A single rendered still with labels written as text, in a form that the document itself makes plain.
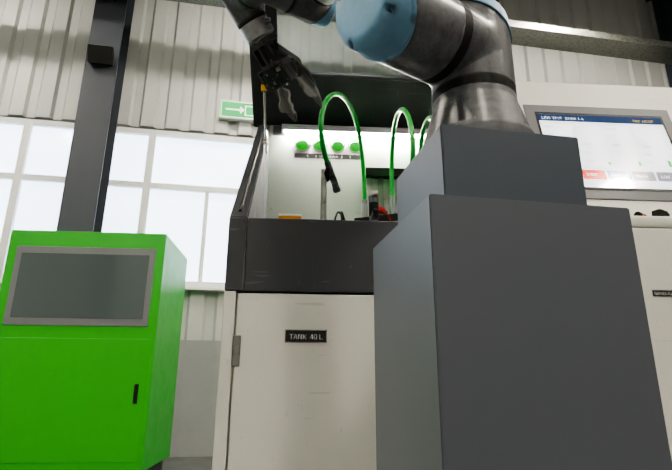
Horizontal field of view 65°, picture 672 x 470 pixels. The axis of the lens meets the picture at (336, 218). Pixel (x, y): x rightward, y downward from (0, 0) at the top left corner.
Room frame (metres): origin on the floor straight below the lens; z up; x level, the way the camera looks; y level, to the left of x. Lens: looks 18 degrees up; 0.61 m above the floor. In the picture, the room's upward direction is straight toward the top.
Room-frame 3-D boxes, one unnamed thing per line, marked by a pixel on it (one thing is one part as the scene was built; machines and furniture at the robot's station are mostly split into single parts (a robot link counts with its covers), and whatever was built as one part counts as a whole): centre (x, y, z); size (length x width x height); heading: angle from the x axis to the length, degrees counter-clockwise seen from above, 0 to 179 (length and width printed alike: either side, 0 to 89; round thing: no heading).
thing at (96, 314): (3.96, 1.75, 0.81); 1.05 x 0.81 x 1.62; 95
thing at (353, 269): (1.13, -0.12, 0.87); 0.62 x 0.04 x 0.16; 94
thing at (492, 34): (0.66, -0.19, 1.07); 0.13 x 0.12 x 0.14; 125
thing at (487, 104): (0.67, -0.19, 0.95); 0.15 x 0.15 x 0.10
